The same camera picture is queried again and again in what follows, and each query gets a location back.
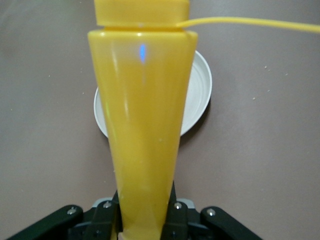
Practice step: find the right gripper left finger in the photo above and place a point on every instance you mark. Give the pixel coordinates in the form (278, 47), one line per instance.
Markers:
(100, 225)

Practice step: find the yellow squeeze bottle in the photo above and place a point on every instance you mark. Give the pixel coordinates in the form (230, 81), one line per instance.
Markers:
(142, 112)

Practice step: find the beige round plate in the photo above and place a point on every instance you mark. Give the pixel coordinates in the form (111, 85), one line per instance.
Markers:
(200, 87)

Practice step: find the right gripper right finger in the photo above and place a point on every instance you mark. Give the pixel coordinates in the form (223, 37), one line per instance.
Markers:
(175, 225)

